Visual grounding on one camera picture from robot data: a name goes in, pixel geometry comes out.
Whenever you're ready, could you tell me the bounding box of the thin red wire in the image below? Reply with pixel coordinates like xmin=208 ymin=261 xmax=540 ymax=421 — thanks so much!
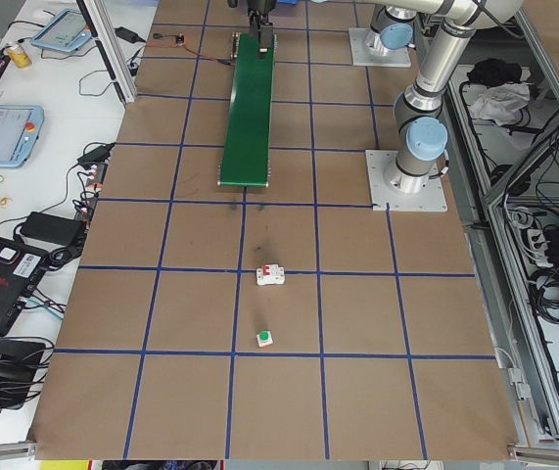
xmin=145 ymin=41 xmax=235 ymax=68

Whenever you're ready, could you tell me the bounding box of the aluminium profile post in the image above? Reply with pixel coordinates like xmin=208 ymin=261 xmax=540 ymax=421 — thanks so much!
xmin=75 ymin=0 xmax=138 ymax=104

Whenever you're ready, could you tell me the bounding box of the yellow drink can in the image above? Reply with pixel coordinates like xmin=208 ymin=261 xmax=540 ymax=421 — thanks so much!
xmin=7 ymin=42 xmax=33 ymax=71

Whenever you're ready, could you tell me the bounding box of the white power strip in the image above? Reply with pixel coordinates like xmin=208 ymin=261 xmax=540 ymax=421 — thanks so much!
xmin=523 ymin=226 xmax=555 ymax=268

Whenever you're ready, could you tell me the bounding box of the white cloth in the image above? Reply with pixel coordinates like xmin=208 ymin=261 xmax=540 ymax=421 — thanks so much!
xmin=469 ymin=81 xmax=536 ymax=129

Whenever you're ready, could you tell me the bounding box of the coil of black cables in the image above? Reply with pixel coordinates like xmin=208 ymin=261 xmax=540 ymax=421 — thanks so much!
xmin=528 ymin=263 xmax=559 ymax=327

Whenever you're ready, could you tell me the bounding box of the V-shaped metal bar frame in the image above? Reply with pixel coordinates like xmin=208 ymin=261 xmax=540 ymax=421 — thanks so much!
xmin=415 ymin=0 xmax=559 ymax=447

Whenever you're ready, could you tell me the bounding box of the green conveyor belt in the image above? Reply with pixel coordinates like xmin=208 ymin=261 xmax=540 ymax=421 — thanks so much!
xmin=216 ymin=30 xmax=279 ymax=190

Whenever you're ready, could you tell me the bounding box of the white square base plate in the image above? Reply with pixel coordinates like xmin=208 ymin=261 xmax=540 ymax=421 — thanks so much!
xmin=365 ymin=149 xmax=449 ymax=214
xmin=348 ymin=27 xmax=413 ymax=68

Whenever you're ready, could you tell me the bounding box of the aluminium rail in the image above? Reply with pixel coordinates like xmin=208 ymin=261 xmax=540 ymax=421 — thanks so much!
xmin=507 ymin=443 xmax=559 ymax=467
xmin=0 ymin=440 xmax=39 ymax=464

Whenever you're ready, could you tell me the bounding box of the black box with white label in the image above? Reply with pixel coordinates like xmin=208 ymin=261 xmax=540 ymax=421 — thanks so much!
xmin=0 ymin=236 xmax=51 ymax=281

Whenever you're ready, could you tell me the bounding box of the black cloth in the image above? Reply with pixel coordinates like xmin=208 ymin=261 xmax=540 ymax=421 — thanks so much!
xmin=466 ymin=58 xmax=526 ymax=85

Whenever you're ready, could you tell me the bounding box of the black power strip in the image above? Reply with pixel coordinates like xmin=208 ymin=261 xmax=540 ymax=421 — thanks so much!
xmin=72 ymin=162 xmax=110 ymax=219

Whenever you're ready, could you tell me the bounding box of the large black power brick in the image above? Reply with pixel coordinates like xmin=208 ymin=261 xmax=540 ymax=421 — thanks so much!
xmin=23 ymin=211 xmax=87 ymax=244

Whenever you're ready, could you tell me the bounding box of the white red circuit breaker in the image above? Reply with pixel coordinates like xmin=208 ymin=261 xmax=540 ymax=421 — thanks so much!
xmin=256 ymin=262 xmax=288 ymax=287

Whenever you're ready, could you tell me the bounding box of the small black power adapter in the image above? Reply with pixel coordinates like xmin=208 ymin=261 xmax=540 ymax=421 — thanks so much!
xmin=114 ymin=26 xmax=146 ymax=43

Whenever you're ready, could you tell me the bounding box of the blue-framed teach pendant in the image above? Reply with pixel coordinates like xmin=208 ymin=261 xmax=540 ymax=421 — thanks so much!
xmin=30 ymin=8 xmax=95 ymax=53
xmin=0 ymin=104 xmax=45 ymax=170

